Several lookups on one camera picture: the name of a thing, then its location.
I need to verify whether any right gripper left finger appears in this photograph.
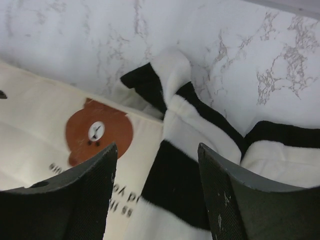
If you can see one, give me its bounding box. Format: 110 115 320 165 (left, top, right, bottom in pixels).
0 143 118 240

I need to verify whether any cream pillow with bear print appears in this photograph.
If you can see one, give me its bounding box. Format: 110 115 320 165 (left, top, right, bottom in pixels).
0 63 163 240

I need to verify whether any black white striped pillowcase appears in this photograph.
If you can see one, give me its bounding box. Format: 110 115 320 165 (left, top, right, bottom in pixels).
112 49 320 240

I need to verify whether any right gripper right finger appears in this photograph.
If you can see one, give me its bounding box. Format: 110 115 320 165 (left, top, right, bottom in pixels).
198 143 320 240

